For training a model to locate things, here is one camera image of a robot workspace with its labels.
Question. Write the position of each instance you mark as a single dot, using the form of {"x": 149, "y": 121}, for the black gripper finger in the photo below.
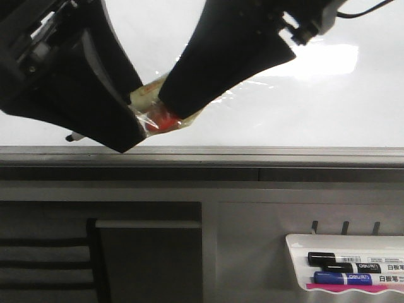
{"x": 233, "y": 41}

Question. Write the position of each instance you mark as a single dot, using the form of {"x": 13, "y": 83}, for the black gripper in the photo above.
{"x": 62, "y": 63}

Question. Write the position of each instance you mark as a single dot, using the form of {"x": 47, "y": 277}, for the taped black whiteboard marker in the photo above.
{"x": 158, "y": 107}

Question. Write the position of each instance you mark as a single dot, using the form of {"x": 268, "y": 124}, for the black chair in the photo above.
{"x": 58, "y": 262}

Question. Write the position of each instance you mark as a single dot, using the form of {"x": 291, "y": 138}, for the metal hook left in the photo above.
{"x": 314, "y": 227}

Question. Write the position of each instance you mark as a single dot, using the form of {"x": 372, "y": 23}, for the metal hook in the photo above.
{"x": 345, "y": 227}
{"x": 314, "y": 227}
{"x": 376, "y": 228}

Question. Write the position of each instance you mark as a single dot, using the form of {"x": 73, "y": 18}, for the white marker tray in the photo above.
{"x": 352, "y": 248}

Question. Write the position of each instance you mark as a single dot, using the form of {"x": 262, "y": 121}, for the metal hook middle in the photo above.
{"x": 345, "y": 227}

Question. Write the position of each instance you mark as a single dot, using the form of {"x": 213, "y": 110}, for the black capped marker upper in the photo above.
{"x": 321, "y": 258}

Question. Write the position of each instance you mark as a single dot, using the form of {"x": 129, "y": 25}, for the black capped marker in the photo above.
{"x": 321, "y": 258}
{"x": 363, "y": 268}

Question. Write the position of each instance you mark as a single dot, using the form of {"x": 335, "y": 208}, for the metal hook right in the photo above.
{"x": 376, "y": 228}

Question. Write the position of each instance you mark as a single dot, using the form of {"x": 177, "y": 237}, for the blue capped marker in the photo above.
{"x": 325, "y": 277}

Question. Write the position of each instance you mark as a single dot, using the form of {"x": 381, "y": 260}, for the black capped marker middle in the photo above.
{"x": 363, "y": 268}

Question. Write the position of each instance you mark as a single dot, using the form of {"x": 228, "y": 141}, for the white whiteboard with metal frame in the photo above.
{"x": 334, "y": 114}

